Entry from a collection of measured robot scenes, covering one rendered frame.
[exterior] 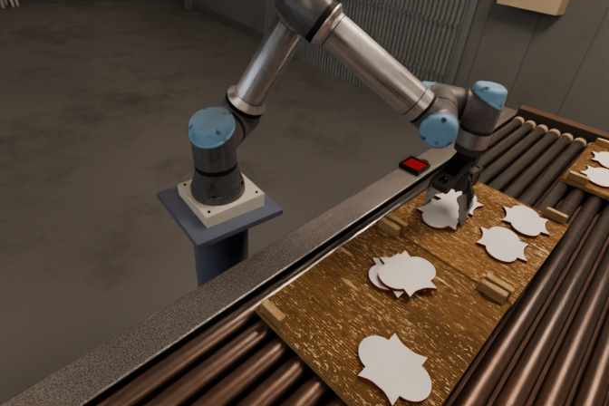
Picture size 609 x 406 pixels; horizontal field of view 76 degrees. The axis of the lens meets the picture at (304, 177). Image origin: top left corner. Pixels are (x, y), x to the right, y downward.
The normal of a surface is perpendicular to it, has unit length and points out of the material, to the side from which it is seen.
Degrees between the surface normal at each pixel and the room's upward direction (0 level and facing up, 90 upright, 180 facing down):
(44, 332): 0
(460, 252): 0
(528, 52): 90
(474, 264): 0
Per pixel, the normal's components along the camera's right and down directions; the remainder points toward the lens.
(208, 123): 0.00, -0.73
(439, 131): -0.29, 0.54
